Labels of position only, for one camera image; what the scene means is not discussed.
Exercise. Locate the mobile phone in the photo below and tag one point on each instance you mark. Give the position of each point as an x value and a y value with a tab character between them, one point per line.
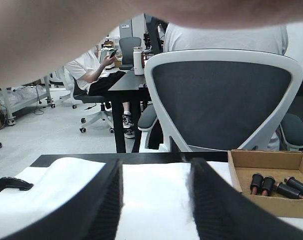
112	53

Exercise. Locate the dark grey office chair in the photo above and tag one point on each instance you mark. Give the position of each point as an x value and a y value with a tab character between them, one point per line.
128	50

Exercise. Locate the white base office chair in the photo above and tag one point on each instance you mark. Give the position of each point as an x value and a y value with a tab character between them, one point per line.
94	100

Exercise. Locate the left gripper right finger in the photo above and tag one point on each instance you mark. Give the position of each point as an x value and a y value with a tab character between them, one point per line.
221	215

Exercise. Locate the cardboard box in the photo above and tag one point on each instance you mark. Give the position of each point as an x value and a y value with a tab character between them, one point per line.
244	172

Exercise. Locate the white bottle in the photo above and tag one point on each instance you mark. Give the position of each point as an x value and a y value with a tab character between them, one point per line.
138	61

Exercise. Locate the white office chair mesh back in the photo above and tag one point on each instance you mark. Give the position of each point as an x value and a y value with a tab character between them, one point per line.
216	100

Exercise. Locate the black sleeve with copper bolt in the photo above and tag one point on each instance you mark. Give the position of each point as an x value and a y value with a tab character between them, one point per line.
256	182
289	190
267	184
298	184

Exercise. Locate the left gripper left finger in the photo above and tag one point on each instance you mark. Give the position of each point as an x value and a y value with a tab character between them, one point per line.
91	212

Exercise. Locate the black desk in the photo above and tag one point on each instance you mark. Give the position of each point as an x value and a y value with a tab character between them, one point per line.
127	82

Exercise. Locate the white metal wheeled rack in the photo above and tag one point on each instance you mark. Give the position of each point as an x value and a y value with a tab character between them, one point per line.
21	97

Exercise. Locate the seated person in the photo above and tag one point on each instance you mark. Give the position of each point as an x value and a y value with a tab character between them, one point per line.
86	72

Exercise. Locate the black table clamp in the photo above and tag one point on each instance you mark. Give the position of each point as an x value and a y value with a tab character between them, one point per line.
9	183

